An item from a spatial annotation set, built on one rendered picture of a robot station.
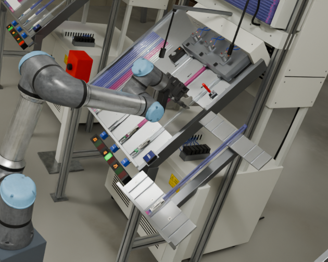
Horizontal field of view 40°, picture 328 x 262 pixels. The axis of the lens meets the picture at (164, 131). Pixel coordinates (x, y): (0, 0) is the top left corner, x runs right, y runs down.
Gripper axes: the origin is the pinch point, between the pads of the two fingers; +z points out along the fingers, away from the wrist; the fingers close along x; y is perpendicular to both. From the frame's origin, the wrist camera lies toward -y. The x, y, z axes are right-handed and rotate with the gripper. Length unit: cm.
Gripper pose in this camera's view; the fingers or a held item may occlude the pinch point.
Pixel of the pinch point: (185, 107)
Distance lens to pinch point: 199.9
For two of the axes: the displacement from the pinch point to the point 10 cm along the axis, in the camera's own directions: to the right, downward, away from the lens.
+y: 6.3, -7.7, -1.1
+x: -5.1, -5.2, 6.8
